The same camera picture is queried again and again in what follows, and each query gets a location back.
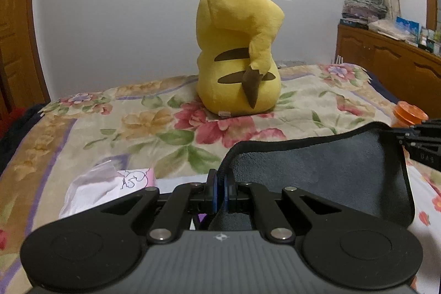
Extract purple and grey towel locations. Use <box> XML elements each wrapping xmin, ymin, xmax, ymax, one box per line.
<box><xmin>217</xmin><ymin>122</ymin><xmax>415</xmax><ymax>228</ymax></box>

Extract orange lidded cup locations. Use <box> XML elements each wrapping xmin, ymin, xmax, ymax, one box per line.
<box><xmin>392</xmin><ymin>101</ymin><xmax>428</xmax><ymax>128</ymax></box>

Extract white strawberry print cloth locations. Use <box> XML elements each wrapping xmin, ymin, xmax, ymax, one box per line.
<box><xmin>151</xmin><ymin>155</ymin><xmax>441</xmax><ymax>294</ymax></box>

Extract wooden sideboard cabinet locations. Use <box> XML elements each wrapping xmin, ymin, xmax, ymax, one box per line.
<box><xmin>336</xmin><ymin>25</ymin><xmax>441</xmax><ymax>118</ymax></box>

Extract floral bed quilt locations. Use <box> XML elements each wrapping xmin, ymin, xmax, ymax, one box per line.
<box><xmin>1</xmin><ymin>63</ymin><xmax>392</xmax><ymax>293</ymax></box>

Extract purple tissue box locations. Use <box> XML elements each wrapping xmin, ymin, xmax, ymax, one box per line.
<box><xmin>59</xmin><ymin>160</ymin><xmax>155</xmax><ymax>219</ymax></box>

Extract small bottles on cabinet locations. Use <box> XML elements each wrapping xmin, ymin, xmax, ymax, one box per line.
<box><xmin>418</xmin><ymin>28</ymin><xmax>440</xmax><ymax>57</ymax></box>

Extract blue printed box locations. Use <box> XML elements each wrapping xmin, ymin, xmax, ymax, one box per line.
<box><xmin>396</xmin><ymin>16</ymin><xmax>419</xmax><ymax>43</ymax></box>

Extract stack of folded clothes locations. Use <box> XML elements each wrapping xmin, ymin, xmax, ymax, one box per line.
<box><xmin>340</xmin><ymin>0</ymin><xmax>387</xmax><ymax>29</ymax></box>

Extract yellow Pikachu plush toy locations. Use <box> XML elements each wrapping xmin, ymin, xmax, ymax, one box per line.
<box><xmin>196</xmin><ymin>0</ymin><xmax>285</xmax><ymax>117</ymax></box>

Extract wooden slatted wardrobe door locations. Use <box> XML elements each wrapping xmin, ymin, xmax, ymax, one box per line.
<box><xmin>1</xmin><ymin>0</ymin><xmax>49</xmax><ymax>113</ymax></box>

